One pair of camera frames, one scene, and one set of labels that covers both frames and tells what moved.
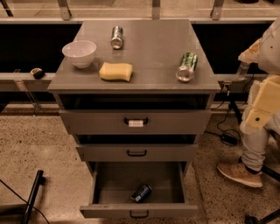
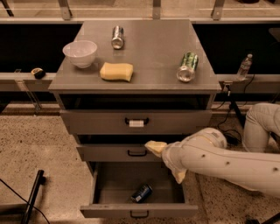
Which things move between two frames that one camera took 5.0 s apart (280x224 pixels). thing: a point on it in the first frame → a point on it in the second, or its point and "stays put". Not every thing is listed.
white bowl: [80, 52] stays put
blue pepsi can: [142, 193] stays put
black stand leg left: [39, 181] stays put
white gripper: [269, 57] → [172, 158]
